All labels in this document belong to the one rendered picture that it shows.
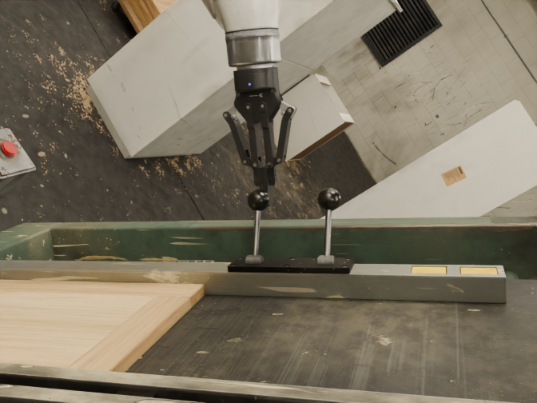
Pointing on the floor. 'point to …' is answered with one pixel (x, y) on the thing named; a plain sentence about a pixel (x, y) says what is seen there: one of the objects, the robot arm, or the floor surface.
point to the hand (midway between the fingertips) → (266, 185)
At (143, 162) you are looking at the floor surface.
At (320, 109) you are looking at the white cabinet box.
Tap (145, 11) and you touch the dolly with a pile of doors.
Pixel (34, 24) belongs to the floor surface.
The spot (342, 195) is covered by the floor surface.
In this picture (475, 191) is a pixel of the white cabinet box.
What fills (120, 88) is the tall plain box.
